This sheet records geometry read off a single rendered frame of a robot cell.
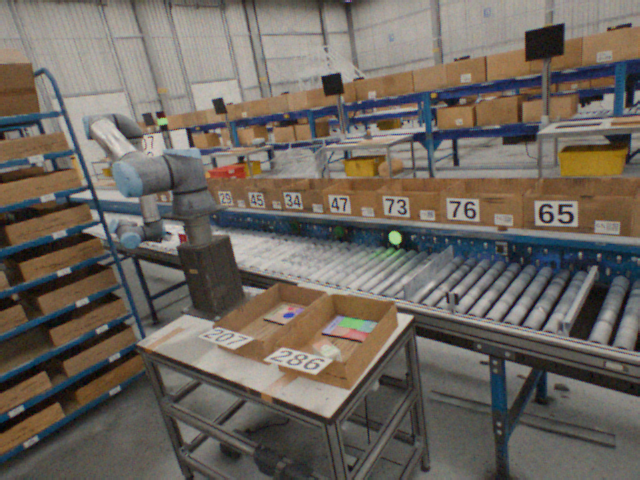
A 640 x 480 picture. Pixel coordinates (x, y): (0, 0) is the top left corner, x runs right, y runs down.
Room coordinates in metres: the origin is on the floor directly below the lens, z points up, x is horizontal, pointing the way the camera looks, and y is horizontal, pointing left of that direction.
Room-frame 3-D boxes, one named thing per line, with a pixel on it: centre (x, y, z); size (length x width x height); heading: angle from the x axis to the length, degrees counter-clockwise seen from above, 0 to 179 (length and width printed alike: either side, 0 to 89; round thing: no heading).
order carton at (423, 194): (2.27, -0.55, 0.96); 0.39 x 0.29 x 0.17; 46
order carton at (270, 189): (3.07, 0.30, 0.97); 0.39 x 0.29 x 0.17; 46
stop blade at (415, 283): (1.75, -0.44, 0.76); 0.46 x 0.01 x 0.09; 136
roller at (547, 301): (1.41, -0.79, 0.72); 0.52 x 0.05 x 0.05; 136
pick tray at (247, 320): (1.49, 0.26, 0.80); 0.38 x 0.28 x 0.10; 141
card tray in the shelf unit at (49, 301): (2.35, 1.53, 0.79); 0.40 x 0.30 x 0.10; 138
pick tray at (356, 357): (1.30, 0.01, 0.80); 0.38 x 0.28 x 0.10; 145
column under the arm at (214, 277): (1.82, 0.55, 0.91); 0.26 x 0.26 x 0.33; 52
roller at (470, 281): (1.63, -0.56, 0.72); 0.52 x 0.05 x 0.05; 136
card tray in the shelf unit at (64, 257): (2.35, 1.54, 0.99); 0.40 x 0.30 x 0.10; 133
